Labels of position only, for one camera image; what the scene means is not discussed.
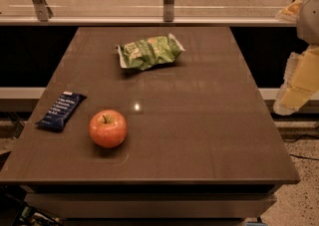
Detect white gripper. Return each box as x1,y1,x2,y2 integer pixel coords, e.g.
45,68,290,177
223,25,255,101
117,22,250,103
273,0,319,115

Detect green jalapeno chip bag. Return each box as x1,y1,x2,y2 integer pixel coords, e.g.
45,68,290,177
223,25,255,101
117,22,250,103
117,33,184,71

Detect brown table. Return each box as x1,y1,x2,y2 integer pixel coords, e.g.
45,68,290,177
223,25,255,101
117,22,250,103
1,27,299,226

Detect red apple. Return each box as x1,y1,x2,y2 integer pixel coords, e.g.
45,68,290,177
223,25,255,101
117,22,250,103
89,110,128,148

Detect dark blue snack bar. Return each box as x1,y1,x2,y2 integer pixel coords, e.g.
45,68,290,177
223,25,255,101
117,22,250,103
37,92,86,131

